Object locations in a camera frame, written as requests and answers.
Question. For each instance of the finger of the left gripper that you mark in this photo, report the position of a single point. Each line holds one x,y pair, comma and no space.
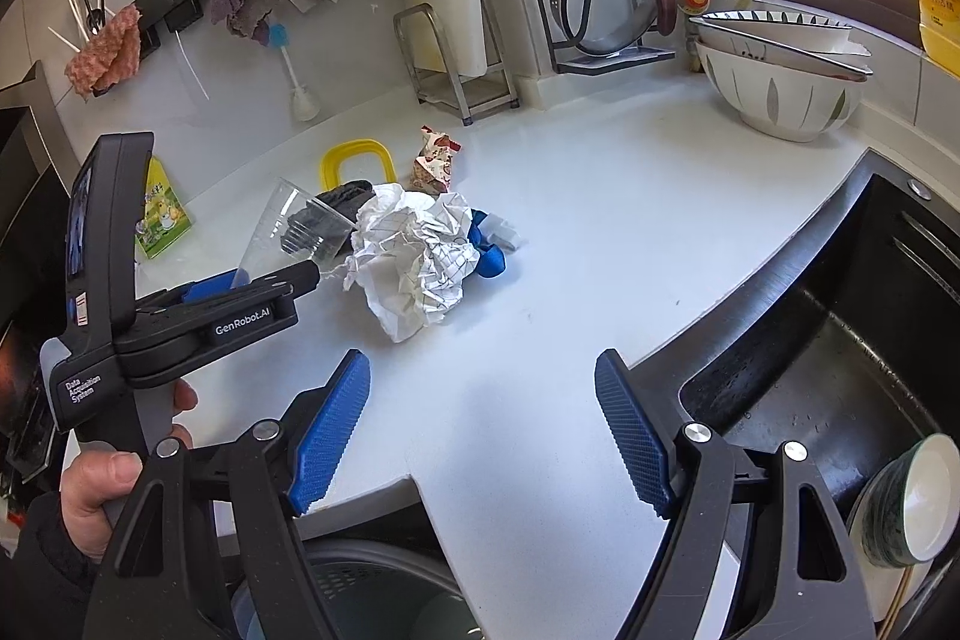
210,287

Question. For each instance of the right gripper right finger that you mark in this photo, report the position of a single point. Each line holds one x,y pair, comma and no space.
797,575

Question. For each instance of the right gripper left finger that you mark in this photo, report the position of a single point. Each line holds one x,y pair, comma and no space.
162,575

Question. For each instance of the clear plastic cup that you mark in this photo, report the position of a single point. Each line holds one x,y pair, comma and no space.
263,254

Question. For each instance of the dark grey rag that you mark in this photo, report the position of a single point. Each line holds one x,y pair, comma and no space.
323,225

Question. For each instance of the white paper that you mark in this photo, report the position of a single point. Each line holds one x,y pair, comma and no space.
411,254

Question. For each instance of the red white snack wrapper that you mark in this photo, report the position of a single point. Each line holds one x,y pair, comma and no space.
432,165

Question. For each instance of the grey perforated trash bin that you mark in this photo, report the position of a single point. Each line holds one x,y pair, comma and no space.
372,589

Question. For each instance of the black kitchen sink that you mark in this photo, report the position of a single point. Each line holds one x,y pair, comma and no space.
846,340

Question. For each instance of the person's left hand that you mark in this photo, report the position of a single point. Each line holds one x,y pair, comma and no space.
93,480

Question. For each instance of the yellow green seasoning pouch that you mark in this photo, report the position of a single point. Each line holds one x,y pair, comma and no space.
164,220

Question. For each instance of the green white bowl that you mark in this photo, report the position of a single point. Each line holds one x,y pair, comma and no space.
903,520

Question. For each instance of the black stove hood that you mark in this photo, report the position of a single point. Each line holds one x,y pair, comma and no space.
38,166

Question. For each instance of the blue white bottle brush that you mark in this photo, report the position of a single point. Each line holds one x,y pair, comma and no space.
304,106

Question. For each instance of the pink dish cloth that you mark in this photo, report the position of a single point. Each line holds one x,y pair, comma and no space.
110,57

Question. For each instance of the blue plastic scrap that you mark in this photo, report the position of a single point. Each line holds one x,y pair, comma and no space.
493,237

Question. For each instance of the steel cutting board rack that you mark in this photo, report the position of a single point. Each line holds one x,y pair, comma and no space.
469,98

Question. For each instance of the purple grey hanging cloth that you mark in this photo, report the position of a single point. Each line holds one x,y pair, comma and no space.
245,18

